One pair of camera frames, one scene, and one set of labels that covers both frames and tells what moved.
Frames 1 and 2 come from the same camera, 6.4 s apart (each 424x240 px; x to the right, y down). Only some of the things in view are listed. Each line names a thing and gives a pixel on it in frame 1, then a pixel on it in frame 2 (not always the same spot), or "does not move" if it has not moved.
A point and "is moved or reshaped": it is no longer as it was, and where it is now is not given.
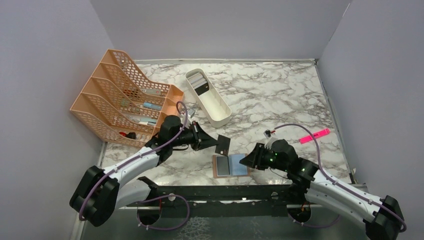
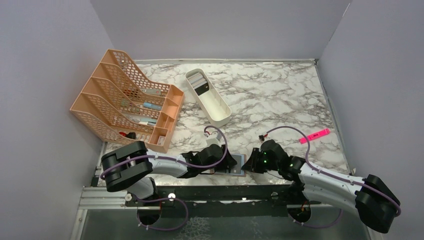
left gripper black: [206, 140] → [226, 163]
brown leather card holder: [228, 166] does not move
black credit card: [223, 146] is moved or reshaped
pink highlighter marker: [316, 135] does not move
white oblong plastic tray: [210, 101] does not move
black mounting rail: [221, 201] does not move
